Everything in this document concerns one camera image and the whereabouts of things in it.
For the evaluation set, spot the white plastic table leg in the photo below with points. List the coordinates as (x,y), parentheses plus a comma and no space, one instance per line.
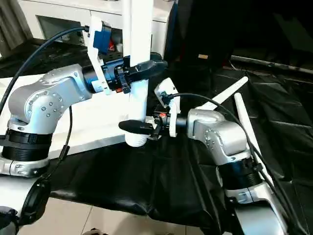
(227,93)
(139,34)
(126,29)
(244,122)

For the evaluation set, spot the white plastic table top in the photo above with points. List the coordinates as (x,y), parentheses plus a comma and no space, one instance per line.
(93,117)

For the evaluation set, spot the black work mat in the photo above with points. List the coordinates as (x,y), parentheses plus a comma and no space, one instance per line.
(146,181)

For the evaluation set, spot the white glass-door cabinet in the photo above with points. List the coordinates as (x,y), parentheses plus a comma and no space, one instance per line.
(63,17)

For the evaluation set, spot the black backdrop cloth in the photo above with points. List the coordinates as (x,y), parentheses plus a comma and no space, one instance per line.
(254,24)

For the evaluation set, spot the grey curtain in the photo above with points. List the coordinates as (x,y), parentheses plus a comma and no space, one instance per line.
(10,22)

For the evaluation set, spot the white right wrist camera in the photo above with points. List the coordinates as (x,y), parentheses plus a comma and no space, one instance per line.
(168,103)

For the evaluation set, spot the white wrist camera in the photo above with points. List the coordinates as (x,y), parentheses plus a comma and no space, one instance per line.
(168,103)
(100,44)

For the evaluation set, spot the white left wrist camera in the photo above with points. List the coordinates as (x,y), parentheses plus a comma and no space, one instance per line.
(100,44)

